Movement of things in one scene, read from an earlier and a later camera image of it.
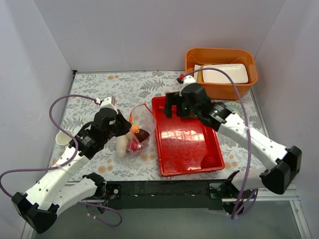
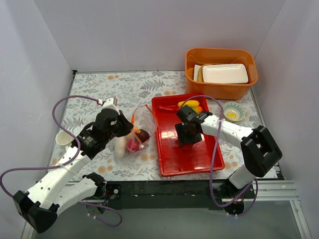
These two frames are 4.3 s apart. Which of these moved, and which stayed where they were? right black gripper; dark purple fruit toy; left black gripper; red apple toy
Moved: right black gripper
Stayed: red apple toy; dark purple fruit toy; left black gripper
